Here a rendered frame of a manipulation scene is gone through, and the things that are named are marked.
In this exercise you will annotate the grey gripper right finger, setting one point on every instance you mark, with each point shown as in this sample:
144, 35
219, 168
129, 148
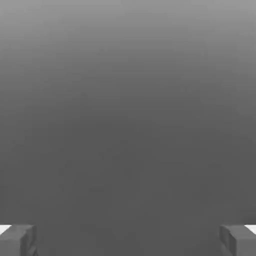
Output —
242, 242

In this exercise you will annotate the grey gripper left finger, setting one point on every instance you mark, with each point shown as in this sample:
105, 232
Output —
14, 242

